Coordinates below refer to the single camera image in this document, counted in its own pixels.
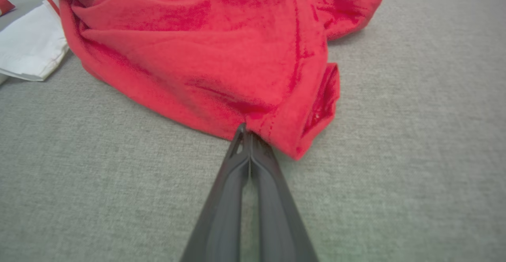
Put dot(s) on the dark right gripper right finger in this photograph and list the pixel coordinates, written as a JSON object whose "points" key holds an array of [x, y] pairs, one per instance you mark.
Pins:
{"points": [[280, 230]]}

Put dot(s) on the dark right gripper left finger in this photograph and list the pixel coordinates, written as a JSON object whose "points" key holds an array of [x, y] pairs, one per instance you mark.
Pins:
{"points": [[217, 230]]}

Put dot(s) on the grey fabric upholstered sofa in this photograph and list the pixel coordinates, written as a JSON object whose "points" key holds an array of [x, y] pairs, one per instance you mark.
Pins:
{"points": [[395, 135]]}

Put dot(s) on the red jersey with number 23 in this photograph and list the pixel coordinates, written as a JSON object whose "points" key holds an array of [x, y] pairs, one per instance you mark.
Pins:
{"points": [[205, 56]]}

